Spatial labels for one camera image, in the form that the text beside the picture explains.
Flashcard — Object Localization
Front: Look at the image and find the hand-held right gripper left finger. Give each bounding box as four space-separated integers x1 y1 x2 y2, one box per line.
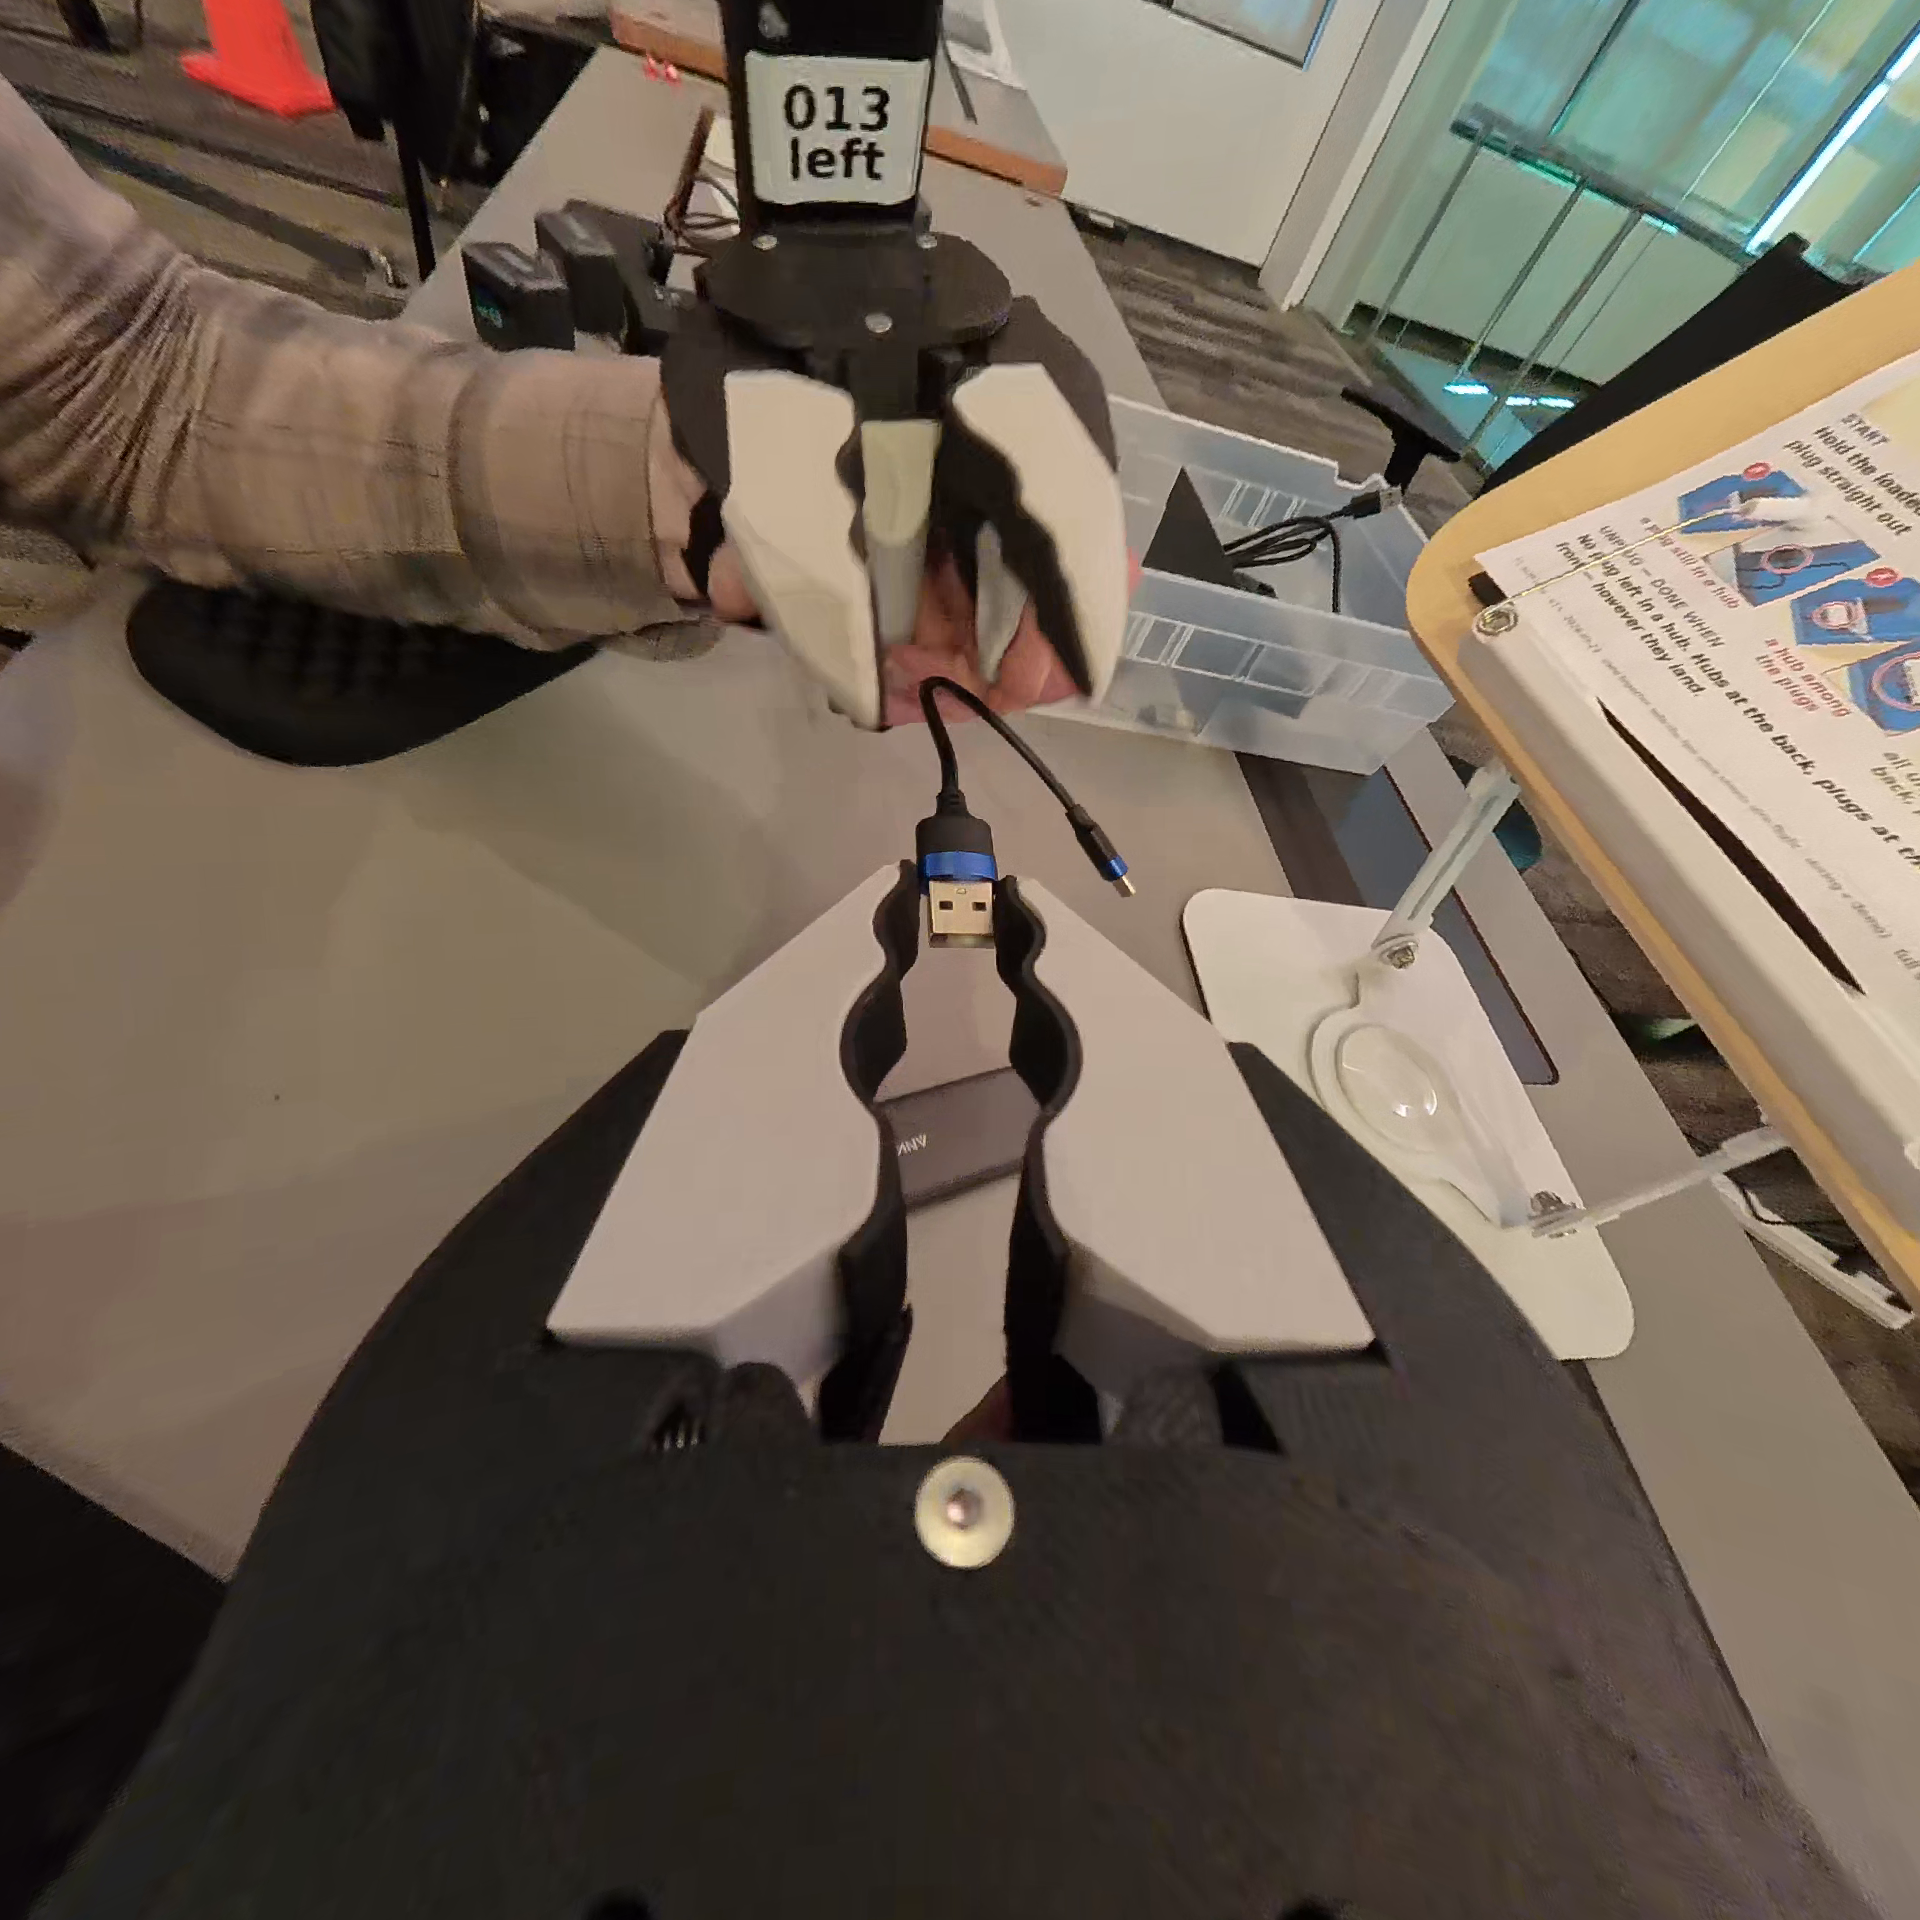
550 870 916 1441

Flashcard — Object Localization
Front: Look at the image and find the slim black usb hub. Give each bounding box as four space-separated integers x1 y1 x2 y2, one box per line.
871 1064 1055 1215

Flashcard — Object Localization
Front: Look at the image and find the black bin divider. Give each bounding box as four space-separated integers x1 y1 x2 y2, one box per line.
1140 466 1241 592

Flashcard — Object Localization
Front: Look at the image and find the instruction sheet on stand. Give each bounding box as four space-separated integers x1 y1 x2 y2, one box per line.
1406 264 1920 1297

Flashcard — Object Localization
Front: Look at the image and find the small black adapter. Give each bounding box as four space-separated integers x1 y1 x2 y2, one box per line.
460 247 570 350
541 198 716 350

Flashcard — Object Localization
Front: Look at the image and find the blue usb cable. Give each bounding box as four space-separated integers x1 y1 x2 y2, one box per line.
911 676 1145 950

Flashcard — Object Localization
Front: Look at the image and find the clear plastic bin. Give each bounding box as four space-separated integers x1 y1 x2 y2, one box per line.
1055 390 1461 778

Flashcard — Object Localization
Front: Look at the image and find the white stand base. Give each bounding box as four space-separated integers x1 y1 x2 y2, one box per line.
1180 762 1640 1360

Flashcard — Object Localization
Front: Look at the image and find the orange plastic object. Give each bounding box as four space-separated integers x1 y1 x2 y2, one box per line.
180 0 336 121

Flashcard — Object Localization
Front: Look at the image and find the person's left forearm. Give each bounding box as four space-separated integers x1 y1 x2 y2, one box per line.
0 74 713 649

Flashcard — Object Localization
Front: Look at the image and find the black spare cable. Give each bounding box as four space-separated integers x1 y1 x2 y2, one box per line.
1231 496 1394 584

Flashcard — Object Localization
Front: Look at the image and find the person's left hand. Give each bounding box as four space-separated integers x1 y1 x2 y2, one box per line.
642 390 1148 721

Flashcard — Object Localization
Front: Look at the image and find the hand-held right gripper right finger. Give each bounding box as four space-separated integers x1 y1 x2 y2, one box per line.
998 880 1383 1441

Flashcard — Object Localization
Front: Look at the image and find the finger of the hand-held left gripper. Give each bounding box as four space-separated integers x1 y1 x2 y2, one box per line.
719 372 894 730
944 367 1134 713

